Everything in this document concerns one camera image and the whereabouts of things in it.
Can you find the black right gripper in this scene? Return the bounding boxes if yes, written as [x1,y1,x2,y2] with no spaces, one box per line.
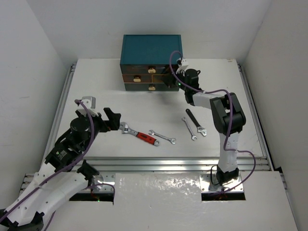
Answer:
[162,68,190,92]

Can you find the red handled adjustable wrench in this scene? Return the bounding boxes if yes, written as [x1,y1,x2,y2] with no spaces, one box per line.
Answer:
[119,122,160,147]

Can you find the black handled adjustable wrench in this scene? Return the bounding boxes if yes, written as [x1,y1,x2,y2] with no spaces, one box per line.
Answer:
[185,109,207,137]

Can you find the slim chrome open-end wrench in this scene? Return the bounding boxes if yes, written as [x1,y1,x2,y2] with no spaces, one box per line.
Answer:
[182,117,197,141]

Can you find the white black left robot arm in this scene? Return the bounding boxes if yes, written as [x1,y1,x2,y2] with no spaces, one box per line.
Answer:
[0,108,121,231]

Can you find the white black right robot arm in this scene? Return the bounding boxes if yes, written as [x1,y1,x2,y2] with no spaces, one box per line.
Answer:
[163,68,246,186]

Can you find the dark bottom drawer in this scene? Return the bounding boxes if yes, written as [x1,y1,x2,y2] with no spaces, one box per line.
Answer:
[124,83,179,91]

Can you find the teal drawer cabinet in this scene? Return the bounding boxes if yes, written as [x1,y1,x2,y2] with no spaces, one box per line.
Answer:
[119,34,183,92]

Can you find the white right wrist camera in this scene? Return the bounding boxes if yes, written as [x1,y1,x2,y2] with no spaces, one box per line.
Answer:
[176,58,189,73]

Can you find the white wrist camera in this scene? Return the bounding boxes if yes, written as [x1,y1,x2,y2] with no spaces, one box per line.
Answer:
[176,58,189,73]
[76,96,99,117]

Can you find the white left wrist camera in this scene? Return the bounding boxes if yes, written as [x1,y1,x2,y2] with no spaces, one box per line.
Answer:
[76,96,99,117]

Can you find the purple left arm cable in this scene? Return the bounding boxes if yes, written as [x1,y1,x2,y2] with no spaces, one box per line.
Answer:
[0,100,116,231]

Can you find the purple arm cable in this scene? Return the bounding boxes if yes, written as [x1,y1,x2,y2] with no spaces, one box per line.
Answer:
[169,50,257,194]
[0,100,116,231]

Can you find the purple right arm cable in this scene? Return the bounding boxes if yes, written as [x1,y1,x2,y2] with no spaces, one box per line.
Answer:
[169,50,257,194]

